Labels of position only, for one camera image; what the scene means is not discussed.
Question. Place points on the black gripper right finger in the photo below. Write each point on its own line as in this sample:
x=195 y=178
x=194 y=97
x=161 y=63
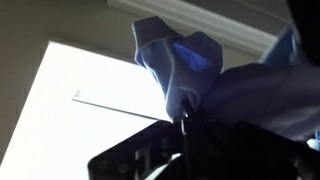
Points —
x=246 y=152

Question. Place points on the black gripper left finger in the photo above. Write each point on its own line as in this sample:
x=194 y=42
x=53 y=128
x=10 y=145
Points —
x=136 y=157

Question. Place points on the blue shirt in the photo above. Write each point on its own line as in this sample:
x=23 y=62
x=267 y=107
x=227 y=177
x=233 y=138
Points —
x=280 y=93

